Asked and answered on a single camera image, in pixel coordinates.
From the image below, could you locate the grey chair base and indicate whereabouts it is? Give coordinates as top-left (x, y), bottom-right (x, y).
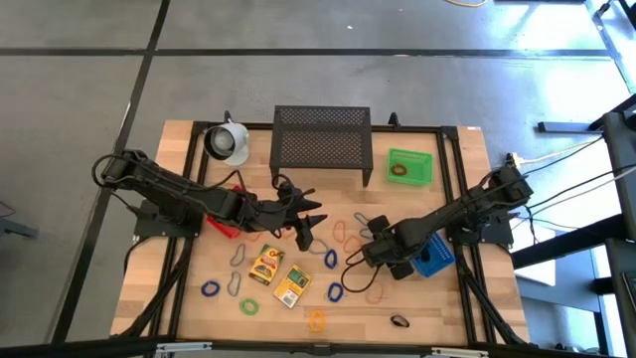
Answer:
top-left (0, 200), bottom-right (40, 240)

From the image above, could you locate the silver metal bracket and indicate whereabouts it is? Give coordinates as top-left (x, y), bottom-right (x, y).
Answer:
top-left (430, 346), bottom-right (491, 358)
top-left (155, 341), bottom-right (214, 354)

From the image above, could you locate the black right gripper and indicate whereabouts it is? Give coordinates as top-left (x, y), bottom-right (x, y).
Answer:
top-left (340, 214), bottom-right (424, 293)

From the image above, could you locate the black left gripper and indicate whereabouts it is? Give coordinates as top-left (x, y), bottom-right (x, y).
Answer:
top-left (246, 182), bottom-right (329, 254)

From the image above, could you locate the black mesh shelf riser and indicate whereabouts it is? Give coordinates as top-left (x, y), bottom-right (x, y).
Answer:
top-left (269, 104), bottom-right (375, 188)

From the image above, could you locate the red plastic basket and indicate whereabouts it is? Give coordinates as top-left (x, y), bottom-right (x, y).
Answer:
top-left (206, 184), bottom-right (259, 241)

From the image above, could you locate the blue plastic basket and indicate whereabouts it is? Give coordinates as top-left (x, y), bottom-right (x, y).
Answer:
top-left (411, 231), bottom-right (456, 278)

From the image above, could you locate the white cylindrical desk lamp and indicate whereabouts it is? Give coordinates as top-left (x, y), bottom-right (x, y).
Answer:
top-left (203, 121), bottom-right (250, 168)

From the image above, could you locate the green plastic basket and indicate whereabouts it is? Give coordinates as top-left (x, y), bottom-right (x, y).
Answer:
top-left (387, 147), bottom-right (434, 188)

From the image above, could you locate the yellow green crayon box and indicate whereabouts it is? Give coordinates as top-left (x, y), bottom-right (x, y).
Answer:
top-left (247, 243), bottom-right (286, 287)
top-left (271, 264), bottom-right (313, 310)

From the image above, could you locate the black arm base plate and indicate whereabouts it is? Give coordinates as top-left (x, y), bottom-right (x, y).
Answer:
top-left (133, 198), bottom-right (203, 239)
top-left (443, 205), bottom-right (514, 246)

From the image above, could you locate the black rig crossbar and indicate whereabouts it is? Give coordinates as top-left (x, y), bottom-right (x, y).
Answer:
top-left (0, 335), bottom-right (636, 358)

